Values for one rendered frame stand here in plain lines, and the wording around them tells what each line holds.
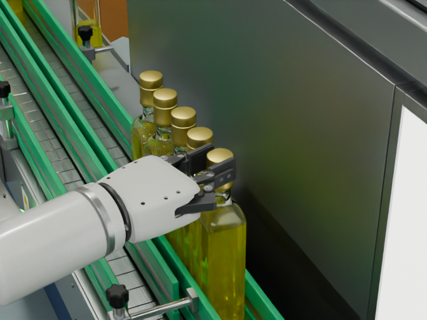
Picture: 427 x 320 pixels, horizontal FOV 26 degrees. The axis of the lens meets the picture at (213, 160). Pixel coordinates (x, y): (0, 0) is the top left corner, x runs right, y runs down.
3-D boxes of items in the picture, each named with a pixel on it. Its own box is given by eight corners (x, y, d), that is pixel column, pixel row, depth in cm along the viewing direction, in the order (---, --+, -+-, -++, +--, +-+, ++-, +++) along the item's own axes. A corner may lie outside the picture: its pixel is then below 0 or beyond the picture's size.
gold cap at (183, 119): (201, 143, 125) (201, 115, 123) (176, 149, 124) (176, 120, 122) (190, 131, 128) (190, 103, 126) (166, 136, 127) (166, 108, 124)
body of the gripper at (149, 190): (80, 223, 111) (154, 188, 117) (129, 264, 105) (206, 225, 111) (74, 171, 107) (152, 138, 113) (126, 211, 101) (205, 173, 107)
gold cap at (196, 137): (218, 165, 121) (218, 136, 118) (193, 171, 120) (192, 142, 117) (206, 152, 124) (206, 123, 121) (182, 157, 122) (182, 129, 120)
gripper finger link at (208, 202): (145, 212, 108) (161, 186, 112) (208, 224, 106) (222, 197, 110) (144, 204, 107) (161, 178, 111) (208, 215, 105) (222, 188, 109)
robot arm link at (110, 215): (67, 234, 110) (88, 225, 112) (110, 271, 104) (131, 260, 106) (61, 176, 105) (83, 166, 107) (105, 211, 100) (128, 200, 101)
